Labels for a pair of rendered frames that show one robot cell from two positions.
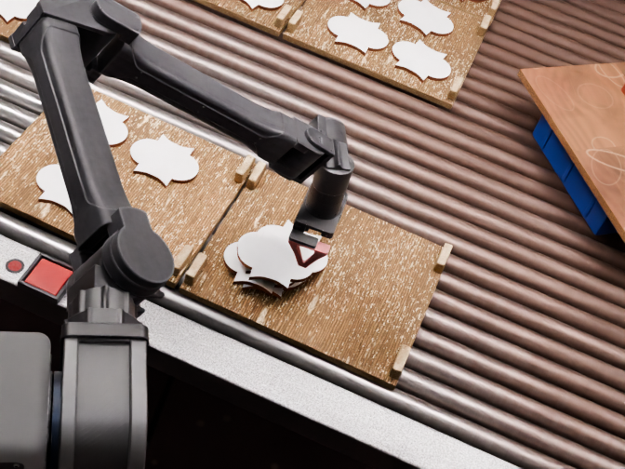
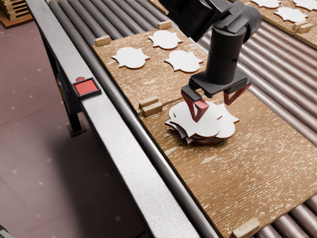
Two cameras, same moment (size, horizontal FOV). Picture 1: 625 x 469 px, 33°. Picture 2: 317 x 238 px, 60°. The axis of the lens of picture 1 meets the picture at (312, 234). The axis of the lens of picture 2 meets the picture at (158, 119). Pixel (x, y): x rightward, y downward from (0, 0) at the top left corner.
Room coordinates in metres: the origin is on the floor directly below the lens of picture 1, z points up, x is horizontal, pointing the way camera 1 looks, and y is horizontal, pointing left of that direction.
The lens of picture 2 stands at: (0.82, -0.28, 1.49)
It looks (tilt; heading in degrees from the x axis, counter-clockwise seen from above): 46 degrees down; 53
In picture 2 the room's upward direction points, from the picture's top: straight up
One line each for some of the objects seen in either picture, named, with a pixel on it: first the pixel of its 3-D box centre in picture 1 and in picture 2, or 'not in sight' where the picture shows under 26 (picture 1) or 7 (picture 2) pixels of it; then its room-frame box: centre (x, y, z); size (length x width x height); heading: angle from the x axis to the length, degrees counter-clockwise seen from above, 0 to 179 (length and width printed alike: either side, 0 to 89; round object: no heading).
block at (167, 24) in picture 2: not in sight; (164, 25); (1.48, 0.55, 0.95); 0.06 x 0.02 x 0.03; 171
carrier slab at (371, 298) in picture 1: (321, 270); (232, 143); (1.25, -0.04, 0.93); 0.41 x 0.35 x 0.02; 82
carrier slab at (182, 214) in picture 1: (120, 177); (158, 62); (1.31, 0.38, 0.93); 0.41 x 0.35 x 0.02; 81
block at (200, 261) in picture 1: (195, 269); (152, 109); (1.14, 0.18, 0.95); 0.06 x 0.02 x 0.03; 172
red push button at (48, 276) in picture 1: (48, 278); (86, 89); (1.04, 0.40, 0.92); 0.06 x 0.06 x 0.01; 83
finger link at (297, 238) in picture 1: (310, 242); (202, 102); (1.15, 0.00, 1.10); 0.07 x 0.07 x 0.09; 88
